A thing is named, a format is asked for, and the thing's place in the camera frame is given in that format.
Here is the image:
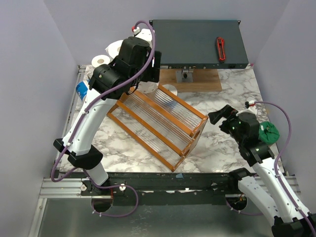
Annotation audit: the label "red black utility knife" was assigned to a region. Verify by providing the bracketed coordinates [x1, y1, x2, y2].
[216, 37, 226, 63]

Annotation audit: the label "dark grey rack-mount device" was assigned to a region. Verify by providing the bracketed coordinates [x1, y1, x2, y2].
[150, 19, 249, 69]

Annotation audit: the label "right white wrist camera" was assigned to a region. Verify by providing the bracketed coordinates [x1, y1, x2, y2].
[237, 100, 258, 116]

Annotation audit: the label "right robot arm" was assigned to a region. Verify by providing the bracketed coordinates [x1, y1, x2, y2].
[208, 101, 316, 237]

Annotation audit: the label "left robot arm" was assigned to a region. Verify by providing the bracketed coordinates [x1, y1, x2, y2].
[53, 37, 161, 195]

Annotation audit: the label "white roll behind shelf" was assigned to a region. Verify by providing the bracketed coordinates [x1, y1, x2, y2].
[163, 84, 178, 96]

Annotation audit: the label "orange wooden shelf rack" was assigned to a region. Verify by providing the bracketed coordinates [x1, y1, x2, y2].
[107, 85, 208, 172]

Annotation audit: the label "grey metal stand bracket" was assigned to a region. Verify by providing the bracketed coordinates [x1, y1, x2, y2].
[176, 69, 194, 83]

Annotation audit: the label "green paper roll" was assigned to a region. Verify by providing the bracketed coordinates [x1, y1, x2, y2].
[259, 121, 280, 146]

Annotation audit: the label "aluminium frame rail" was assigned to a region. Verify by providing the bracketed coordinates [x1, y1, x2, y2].
[28, 65, 87, 237]

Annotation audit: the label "plain white paper roll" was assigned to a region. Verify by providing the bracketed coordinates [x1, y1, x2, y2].
[91, 55, 111, 68]

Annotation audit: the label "white red-dotted paper roll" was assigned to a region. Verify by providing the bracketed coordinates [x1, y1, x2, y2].
[105, 40, 123, 61]

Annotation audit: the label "blue wrapped paper roll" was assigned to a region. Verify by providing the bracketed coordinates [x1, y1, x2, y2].
[76, 80, 89, 102]

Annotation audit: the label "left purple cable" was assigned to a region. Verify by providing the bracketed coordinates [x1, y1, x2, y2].
[50, 20, 156, 218]

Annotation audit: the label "brown wooden board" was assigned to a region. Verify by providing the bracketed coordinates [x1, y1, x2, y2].
[159, 69, 222, 93]

